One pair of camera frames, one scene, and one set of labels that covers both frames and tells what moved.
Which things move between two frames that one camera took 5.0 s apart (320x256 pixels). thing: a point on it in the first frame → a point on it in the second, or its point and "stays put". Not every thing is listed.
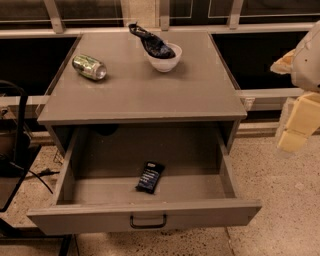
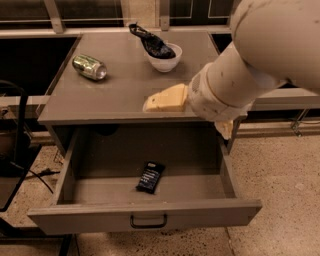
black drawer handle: [147, 225] stays put
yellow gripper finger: [283, 65] → [225, 128]
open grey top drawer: [98, 192] stays put
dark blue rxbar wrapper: [151, 177] stays put
